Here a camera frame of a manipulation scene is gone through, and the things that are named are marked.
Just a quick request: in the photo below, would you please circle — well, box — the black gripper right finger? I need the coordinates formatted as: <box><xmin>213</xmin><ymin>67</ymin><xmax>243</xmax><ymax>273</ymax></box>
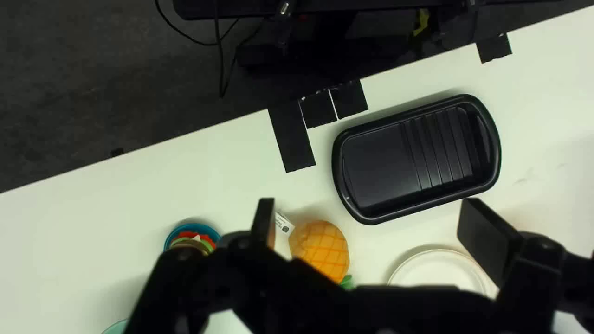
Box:
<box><xmin>456</xmin><ymin>197</ymin><xmax>594</xmax><ymax>334</ymax></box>

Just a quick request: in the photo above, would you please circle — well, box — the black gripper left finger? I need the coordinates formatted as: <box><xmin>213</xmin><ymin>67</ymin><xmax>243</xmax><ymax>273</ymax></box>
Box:
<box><xmin>122</xmin><ymin>197</ymin><xmax>360</xmax><ymax>334</ymax></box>

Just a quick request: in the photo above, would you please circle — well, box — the white round plate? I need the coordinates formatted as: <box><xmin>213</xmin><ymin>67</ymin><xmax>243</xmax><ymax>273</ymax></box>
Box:
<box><xmin>386</xmin><ymin>243</ymin><xmax>497</xmax><ymax>300</ymax></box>

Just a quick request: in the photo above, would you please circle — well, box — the small blue plate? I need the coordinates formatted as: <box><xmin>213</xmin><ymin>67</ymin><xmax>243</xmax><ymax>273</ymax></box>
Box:
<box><xmin>161</xmin><ymin>217</ymin><xmax>223</xmax><ymax>254</ymax></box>

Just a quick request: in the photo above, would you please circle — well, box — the plush pineapple toy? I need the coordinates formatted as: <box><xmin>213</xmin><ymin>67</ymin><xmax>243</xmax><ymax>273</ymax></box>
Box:
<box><xmin>273</xmin><ymin>211</ymin><xmax>358</xmax><ymax>293</ymax></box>

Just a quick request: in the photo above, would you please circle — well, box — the toy hamburger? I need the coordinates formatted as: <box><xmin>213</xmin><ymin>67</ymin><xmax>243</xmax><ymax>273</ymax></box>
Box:
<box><xmin>167</xmin><ymin>226</ymin><xmax>219</xmax><ymax>254</ymax></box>

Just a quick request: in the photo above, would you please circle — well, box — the long black tape strip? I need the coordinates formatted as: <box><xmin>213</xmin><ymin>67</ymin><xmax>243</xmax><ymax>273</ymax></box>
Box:
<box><xmin>267</xmin><ymin>98</ymin><xmax>317</xmax><ymax>174</ymax></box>

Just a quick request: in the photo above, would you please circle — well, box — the black ribbed plastic tray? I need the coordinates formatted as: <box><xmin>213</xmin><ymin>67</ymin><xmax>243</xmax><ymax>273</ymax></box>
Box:
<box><xmin>332</xmin><ymin>93</ymin><xmax>503</xmax><ymax>226</ymax></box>

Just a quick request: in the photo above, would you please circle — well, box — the square black tape piece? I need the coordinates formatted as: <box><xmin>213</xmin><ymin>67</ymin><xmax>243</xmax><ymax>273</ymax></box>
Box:
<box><xmin>328</xmin><ymin>80</ymin><xmax>371</xmax><ymax>119</ymax></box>
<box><xmin>297</xmin><ymin>91</ymin><xmax>339</xmax><ymax>130</ymax></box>

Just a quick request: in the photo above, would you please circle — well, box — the black rectangular tape patch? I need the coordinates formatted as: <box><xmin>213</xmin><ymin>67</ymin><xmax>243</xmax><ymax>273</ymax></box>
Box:
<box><xmin>473</xmin><ymin>31</ymin><xmax>514</xmax><ymax>65</ymax></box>

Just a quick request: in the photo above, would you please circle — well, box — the black floor cable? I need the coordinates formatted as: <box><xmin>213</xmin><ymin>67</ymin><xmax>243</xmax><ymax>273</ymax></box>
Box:
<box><xmin>154</xmin><ymin>0</ymin><xmax>250</xmax><ymax>98</ymax></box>

